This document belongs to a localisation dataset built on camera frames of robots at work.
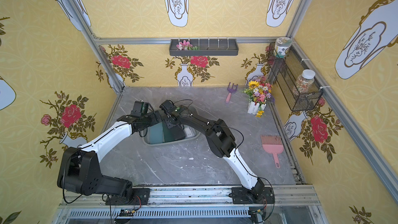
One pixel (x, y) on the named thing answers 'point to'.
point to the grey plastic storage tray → (146, 136)
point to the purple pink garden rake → (230, 90)
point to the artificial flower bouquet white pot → (258, 90)
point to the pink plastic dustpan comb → (273, 144)
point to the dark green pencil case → (169, 134)
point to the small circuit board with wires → (126, 212)
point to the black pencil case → (179, 133)
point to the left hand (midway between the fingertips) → (149, 118)
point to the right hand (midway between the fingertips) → (176, 117)
